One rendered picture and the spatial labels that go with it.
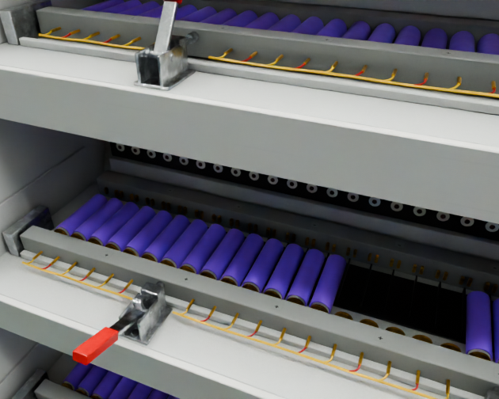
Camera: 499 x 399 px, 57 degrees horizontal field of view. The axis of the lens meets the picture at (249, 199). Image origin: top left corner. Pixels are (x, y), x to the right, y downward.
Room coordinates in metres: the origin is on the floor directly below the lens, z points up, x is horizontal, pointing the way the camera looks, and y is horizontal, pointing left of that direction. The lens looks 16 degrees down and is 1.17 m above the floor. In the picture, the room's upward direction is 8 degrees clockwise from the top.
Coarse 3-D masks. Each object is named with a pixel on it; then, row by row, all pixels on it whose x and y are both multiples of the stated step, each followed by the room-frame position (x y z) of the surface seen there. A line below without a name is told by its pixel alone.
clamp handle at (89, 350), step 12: (132, 300) 0.32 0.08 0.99; (132, 312) 0.32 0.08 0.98; (144, 312) 0.33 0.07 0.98; (120, 324) 0.30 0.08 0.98; (132, 324) 0.31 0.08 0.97; (96, 336) 0.28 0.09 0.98; (108, 336) 0.28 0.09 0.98; (84, 348) 0.27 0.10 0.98; (96, 348) 0.27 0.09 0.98; (84, 360) 0.26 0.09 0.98
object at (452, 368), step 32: (64, 256) 0.39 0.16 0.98; (96, 256) 0.38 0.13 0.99; (128, 256) 0.38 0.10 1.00; (96, 288) 0.36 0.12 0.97; (192, 288) 0.35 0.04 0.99; (224, 288) 0.35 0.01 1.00; (192, 320) 0.33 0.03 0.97; (256, 320) 0.33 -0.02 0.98; (288, 320) 0.32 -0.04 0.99; (320, 320) 0.32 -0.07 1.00; (352, 352) 0.31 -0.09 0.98; (384, 352) 0.30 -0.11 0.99; (416, 352) 0.29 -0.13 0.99; (448, 352) 0.29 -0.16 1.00; (384, 384) 0.28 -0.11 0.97; (416, 384) 0.28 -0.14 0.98; (448, 384) 0.28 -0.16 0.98; (480, 384) 0.28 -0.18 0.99
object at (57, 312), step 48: (48, 192) 0.47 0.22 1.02; (96, 192) 0.52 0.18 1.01; (240, 192) 0.47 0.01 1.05; (0, 240) 0.41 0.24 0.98; (432, 240) 0.41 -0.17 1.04; (480, 240) 0.39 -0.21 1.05; (0, 288) 0.37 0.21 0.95; (48, 288) 0.37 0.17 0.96; (48, 336) 0.35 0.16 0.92; (192, 336) 0.33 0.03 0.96; (240, 336) 0.33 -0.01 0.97; (432, 336) 0.33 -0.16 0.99; (144, 384) 0.33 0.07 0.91; (192, 384) 0.30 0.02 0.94; (240, 384) 0.29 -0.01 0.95; (288, 384) 0.29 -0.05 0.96; (336, 384) 0.29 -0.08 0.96
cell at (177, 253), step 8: (192, 224) 0.43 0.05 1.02; (200, 224) 0.44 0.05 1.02; (184, 232) 0.42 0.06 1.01; (192, 232) 0.42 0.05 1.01; (200, 232) 0.43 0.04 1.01; (184, 240) 0.41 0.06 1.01; (192, 240) 0.42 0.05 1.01; (176, 248) 0.40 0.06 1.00; (184, 248) 0.40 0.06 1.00; (192, 248) 0.41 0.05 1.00; (168, 256) 0.39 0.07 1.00; (176, 256) 0.39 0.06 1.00; (184, 256) 0.40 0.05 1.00; (176, 264) 0.39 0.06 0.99
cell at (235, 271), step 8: (248, 240) 0.41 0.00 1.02; (256, 240) 0.41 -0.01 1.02; (240, 248) 0.41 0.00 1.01; (248, 248) 0.40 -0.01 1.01; (256, 248) 0.41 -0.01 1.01; (240, 256) 0.39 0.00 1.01; (248, 256) 0.39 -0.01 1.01; (256, 256) 0.40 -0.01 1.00; (232, 264) 0.38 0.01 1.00; (240, 264) 0.38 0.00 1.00; (248, 264) 0.39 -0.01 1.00; (224, 272) 0.37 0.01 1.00; (232, 272) 0.37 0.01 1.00; (240, 272) 0.37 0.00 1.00; (240, 280) 0.37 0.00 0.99
